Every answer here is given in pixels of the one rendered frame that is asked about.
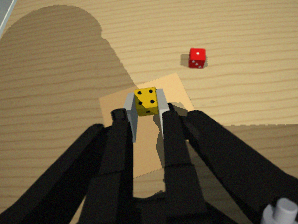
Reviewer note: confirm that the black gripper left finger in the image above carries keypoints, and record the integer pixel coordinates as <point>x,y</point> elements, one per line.
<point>57,194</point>

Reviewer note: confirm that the tan flat mat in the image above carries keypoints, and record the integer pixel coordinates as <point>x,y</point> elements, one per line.
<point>148,151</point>

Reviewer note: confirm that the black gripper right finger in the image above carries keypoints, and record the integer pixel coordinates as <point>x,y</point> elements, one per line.
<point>264,193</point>

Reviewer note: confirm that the yellow die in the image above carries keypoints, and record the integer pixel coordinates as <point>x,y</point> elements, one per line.
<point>146,101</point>

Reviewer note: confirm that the red die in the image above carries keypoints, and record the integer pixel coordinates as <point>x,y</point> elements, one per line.
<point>196,58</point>

